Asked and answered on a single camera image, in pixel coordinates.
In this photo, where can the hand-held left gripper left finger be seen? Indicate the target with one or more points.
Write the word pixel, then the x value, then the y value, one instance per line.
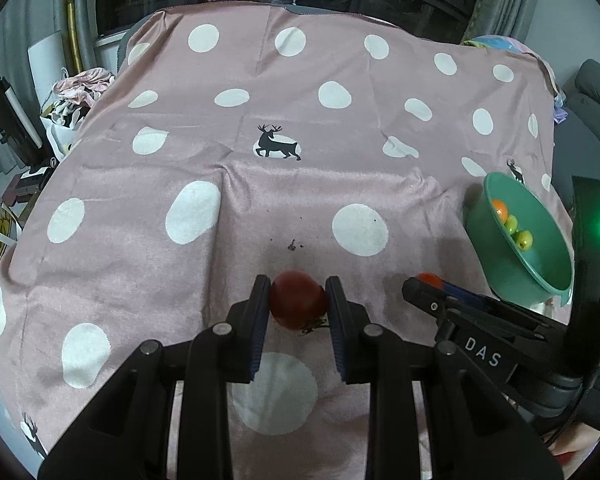
pixel 259 330

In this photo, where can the green plastic bowl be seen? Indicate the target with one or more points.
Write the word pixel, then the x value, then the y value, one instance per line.
pixel 540 270

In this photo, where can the grey sofa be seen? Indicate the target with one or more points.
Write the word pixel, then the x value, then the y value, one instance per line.
pixel 590 110

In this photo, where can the beige patterned curtain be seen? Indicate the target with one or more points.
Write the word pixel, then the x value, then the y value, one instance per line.
pixel 510 0

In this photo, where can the dark red box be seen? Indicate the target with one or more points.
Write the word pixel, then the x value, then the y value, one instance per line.
pixel 27 185

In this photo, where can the orange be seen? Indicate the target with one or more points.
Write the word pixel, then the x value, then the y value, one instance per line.
pixel 500 210

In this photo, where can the yellow-green apple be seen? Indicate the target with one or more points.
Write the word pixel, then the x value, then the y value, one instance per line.
pixel 523 239

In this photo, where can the golden hoop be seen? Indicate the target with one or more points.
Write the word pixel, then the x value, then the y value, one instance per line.
pixel 71 10

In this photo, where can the orange-red tomato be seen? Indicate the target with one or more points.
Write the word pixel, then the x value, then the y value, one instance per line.
pixel 428 279

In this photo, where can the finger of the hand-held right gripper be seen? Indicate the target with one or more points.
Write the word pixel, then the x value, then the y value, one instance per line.
pixel 505 312
pixel 420 294

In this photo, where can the grey curtain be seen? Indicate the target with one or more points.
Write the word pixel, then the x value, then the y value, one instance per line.
pixel 10 40

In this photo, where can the pastel colourful cloth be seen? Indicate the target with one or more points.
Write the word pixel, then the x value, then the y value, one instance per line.
pixel 495 42

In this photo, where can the white bag with black print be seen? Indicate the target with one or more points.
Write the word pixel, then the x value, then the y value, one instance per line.
pixel 62 125

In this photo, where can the black flat box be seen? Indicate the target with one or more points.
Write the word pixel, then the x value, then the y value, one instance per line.
pixel 5 120

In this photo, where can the pink clothes pile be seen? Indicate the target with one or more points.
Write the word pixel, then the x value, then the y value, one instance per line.
pixel 85 82

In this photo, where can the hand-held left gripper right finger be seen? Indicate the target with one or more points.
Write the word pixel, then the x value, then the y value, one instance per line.
pixel 337 330

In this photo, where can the green fruit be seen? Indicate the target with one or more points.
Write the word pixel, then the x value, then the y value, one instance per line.
pixel 511 223

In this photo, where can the pink polka-dot cloth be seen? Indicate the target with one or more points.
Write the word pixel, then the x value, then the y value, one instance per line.
pixel 180 160

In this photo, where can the red tomato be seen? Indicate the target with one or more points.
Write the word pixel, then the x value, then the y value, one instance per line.
pixel 297 300

